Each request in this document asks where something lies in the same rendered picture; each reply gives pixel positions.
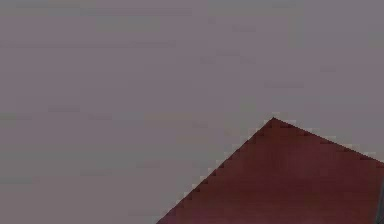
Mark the dark grey furniture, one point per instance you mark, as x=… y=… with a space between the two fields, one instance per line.
x=382 y=206

